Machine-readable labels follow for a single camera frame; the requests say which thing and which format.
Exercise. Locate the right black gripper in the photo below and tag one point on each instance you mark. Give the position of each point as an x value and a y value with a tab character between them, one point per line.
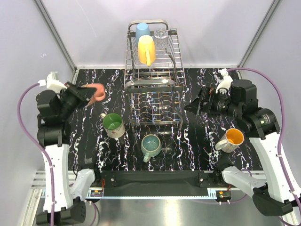
209	94

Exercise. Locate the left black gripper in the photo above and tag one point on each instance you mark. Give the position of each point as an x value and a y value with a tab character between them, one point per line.
83	94

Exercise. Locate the pink handled white mug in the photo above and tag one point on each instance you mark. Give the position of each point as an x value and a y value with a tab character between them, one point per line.
99	95

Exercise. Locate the green interior white mug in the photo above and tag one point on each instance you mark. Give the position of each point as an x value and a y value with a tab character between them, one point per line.
113	125

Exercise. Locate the pale yellow mug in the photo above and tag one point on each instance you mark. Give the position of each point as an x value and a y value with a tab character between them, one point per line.
146	50

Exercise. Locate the clear glass tumbler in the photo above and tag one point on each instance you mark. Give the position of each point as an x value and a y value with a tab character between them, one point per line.
160	38

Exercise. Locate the light blue plastic cup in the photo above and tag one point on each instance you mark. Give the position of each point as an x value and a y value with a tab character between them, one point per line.
141	30

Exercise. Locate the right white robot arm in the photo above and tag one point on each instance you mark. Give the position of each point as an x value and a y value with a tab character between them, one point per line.
271	196

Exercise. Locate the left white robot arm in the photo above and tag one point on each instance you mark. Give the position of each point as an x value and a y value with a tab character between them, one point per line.
64	203

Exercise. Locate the orange interior white mug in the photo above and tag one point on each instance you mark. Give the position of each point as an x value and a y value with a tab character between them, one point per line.
230	141

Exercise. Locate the teal glazed ceramic mug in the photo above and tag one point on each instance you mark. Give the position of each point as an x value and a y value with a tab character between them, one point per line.
150	146

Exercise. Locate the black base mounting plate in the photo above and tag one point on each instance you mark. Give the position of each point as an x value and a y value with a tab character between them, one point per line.
191	178

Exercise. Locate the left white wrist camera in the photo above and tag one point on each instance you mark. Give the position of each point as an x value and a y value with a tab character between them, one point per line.
52	82

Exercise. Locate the steel wire dish rack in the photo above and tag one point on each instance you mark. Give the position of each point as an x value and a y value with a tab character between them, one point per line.
154	92

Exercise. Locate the white slotted cable duct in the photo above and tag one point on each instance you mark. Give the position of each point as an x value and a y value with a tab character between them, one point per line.
94	194

